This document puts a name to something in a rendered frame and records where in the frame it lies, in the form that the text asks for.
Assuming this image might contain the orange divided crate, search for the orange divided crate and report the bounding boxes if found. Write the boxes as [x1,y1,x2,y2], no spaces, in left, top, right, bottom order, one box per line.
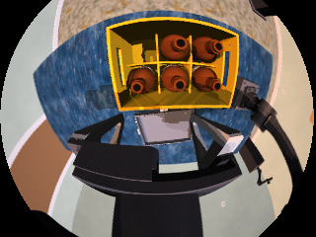
[107,17,239,111]

